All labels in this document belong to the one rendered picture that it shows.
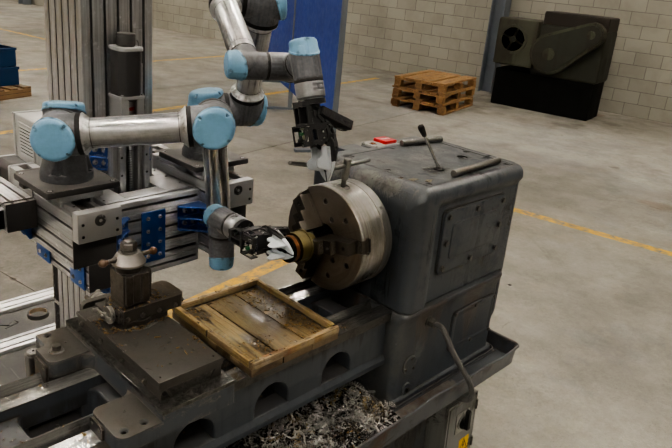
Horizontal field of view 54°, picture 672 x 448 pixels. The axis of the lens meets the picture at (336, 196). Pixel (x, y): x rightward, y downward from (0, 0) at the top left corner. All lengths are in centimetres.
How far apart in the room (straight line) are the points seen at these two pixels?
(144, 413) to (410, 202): 90
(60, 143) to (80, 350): 54
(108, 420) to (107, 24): 125
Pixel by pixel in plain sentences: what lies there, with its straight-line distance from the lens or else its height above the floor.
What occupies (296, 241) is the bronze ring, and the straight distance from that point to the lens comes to 181.
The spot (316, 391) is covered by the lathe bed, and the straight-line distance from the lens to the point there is 193.
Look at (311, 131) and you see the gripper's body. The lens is 164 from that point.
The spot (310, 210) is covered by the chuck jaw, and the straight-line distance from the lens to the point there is 191.
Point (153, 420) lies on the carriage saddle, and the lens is 150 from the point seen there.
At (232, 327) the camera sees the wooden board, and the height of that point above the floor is 89.
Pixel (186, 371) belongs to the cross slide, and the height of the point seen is 97.
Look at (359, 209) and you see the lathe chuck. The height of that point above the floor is 120.
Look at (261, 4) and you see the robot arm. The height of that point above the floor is 170.
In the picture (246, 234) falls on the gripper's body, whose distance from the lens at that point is 184.
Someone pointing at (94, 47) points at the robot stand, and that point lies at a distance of 224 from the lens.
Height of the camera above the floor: 182
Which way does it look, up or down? 19 degrees down
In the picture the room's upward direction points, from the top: 6 degrees clockwise
